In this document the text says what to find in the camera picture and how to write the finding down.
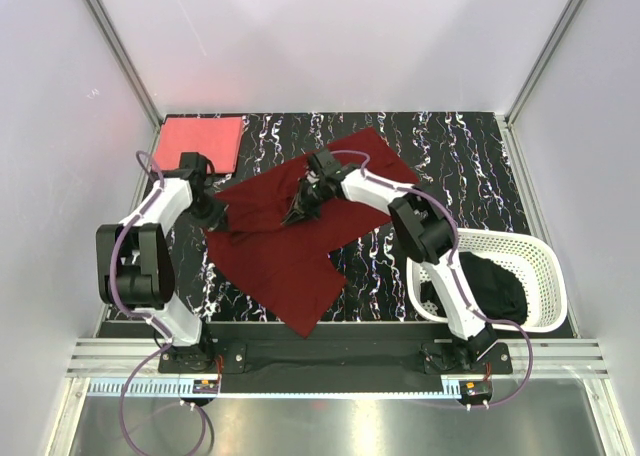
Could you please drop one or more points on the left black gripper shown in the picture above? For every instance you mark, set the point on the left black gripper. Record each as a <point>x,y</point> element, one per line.
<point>217,217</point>

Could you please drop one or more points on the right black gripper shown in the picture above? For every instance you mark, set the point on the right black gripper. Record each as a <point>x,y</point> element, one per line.
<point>301,209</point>

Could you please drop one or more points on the dark red t shirt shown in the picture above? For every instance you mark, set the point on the dark red t shirt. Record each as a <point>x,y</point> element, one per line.
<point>286,269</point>

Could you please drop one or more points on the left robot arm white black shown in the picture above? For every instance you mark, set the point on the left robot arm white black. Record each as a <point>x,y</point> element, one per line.
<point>134,266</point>

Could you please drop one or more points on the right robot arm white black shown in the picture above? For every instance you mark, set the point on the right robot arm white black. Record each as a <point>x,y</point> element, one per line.
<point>426,231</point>

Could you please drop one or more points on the folded pink t shirt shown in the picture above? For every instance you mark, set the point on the folded pink t shirt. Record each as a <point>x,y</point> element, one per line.
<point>218,139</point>

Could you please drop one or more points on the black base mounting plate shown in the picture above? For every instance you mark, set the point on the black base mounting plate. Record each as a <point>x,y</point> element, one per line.
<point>359,354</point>

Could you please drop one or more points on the black garment in basket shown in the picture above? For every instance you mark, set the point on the black garment in basket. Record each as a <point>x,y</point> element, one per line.
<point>499,294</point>

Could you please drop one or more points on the white plastic laundry basket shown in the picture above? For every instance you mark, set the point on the white plastic laundry basket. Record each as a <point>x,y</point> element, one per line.
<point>528,258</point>

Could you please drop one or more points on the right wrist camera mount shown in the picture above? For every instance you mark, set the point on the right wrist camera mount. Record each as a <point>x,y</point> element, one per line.
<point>323,163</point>

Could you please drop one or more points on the left aluminium frame post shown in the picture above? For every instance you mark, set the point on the left aluminium frame post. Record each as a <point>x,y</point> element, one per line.
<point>108,30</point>

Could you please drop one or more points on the aluminium frame post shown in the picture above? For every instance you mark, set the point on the aluminium frame post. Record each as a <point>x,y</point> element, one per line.
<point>108,30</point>
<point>561,27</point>

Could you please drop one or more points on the white slotted cable duct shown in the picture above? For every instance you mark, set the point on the white slotted cable duct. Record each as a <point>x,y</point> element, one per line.
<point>427,389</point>

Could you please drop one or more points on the right aluminium frame post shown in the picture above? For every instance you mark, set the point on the right aluminium frame post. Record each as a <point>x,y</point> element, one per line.
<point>561,27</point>

